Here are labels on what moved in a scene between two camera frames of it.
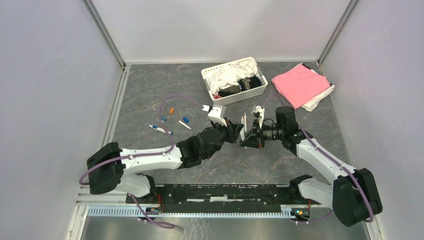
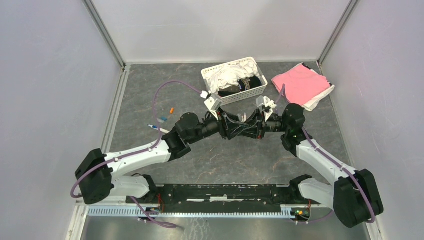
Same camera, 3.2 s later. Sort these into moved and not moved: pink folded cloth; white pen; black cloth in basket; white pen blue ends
Moved: white pen
Not moved: white pen blue ends; pink folded cloth; black cloth in basket
